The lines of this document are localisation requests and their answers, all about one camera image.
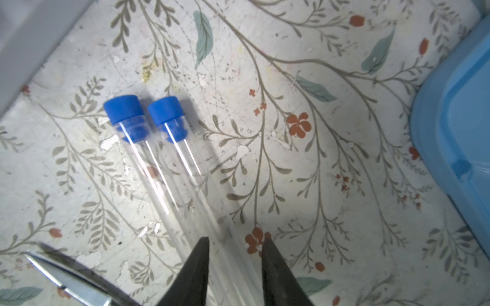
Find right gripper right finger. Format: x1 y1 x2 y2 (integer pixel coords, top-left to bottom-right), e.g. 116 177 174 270
262 238 313 306

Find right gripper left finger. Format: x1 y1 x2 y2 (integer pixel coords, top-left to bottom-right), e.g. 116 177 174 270
158 237 210 306

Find clear test tube blue cap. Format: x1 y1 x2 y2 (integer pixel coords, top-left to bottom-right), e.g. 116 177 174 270
103 95 196 268

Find metal scissors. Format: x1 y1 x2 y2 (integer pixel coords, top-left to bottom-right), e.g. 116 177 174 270
24 251 139 305

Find blue plastic bin lid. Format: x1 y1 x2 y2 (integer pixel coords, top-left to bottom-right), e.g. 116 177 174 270
410 1 489 254

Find white test tube rack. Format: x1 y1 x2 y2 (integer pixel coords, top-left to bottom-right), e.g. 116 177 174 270
1 0 92 114

